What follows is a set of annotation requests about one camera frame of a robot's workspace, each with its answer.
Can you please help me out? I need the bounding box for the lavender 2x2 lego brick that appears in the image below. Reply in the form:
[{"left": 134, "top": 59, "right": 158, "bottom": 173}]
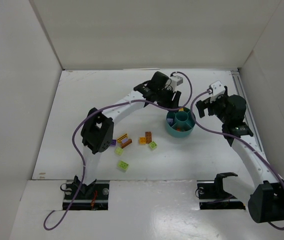
[{"left": 167, "top": 118, "right": 174, "bottom": 125}]

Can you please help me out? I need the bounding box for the small yellow 2x2 lego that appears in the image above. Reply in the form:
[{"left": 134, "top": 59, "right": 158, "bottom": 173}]
[{"left": 139, "top": 137, "right": 146, "bottom": 145}]

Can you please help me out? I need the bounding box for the yellow black striped lego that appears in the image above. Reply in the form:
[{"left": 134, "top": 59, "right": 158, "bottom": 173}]
[{"left": 116, "top": 133, "right": 128, "bottom": 143}]

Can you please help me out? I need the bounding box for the brown lego brick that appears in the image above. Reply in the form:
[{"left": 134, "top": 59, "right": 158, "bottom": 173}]
[{"left": 121, "top": 139, "right": 132, "bottom": 149}]

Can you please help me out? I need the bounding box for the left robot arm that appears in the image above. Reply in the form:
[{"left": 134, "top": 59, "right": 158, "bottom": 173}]
[{"left": 81, "top": 71, "right": 183, "bottom": 186}]

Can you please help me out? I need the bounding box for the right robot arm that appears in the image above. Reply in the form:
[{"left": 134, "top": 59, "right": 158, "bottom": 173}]
[{"left": 191, "top": 93, "right": 284, "bottom": 231}]

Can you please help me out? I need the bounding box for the teal divided round container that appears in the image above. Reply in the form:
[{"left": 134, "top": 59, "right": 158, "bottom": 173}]
[{"left": 165, "top": 107, "right": 195, "bottom": 138}]

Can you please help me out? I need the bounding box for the brown 2x4 lego plate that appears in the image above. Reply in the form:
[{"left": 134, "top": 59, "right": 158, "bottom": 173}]
[{"left": 145, "top": 131, "right": 152, "bottom": 144}]

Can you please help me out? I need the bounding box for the green 2x2 lego near finger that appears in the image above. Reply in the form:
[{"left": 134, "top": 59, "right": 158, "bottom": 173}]
[{"left": 148, "top": 141, "right": 157, "bottom": 151}]

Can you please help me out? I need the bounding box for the dark purple lego brick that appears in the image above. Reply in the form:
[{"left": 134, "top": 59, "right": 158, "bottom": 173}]
[{"left": 111, "top": 139, "right": 116, "bottom": 146}]

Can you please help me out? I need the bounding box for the green 2x2 lego brick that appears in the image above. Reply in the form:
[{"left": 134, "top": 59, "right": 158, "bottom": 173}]
[{"left": 115, "top": 147, "right": 124, "bottom": 156}]

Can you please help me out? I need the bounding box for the green 2x4 lego brick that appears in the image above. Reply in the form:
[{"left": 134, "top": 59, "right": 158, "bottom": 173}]
[{"left": 117, "top": 160, "right": 129, "bottom": 172}]

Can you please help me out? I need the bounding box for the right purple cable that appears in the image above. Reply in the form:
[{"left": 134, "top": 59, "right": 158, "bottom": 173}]
[{"left": 190, "top": 90, "right": 284, "bottom": 230}]

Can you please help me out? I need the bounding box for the purple cable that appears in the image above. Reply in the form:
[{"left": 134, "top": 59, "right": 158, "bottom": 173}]
[
  {"left": 190, "top": 90, "right": 284, "bottom": 230},
  {"left": 43, "top": 71, "right": 193, "bottom": 231}
]

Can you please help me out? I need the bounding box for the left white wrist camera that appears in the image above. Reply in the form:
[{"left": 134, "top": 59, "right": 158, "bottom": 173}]
[{"left": 170, "top": 72, "right": 184, "bottom": 91}]

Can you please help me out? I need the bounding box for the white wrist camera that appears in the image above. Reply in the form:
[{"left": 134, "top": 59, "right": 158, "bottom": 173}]
[
  {"left": 208, "top": 80, "right": 226, "bottom": 103},
  {"left": 170, "top": 72, "right": 184, "bottom": 91}
]

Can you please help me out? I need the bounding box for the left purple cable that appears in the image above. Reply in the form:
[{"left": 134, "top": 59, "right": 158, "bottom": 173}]
[{"left": 43, "top": 71, "right": 193, "bottom": 231}]

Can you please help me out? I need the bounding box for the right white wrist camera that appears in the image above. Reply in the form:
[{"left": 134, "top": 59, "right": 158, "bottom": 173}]
[{"left": 208, "top": 80, "right": 226, "bottom": 103}]

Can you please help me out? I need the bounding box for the aluminium rail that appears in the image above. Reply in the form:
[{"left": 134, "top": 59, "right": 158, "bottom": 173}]
[{"left": 231, "top": 70, "right": 268, "bottom": 161}]

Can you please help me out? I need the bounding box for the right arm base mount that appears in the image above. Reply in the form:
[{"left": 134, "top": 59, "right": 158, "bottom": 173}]
[{"left": 195, "top": 172, "right": 246, "bottom": 210}]

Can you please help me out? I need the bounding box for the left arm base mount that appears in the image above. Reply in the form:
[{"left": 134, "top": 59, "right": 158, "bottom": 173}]
[{"left": 60, "top": 176, "right": 110, "bottom": 211}]

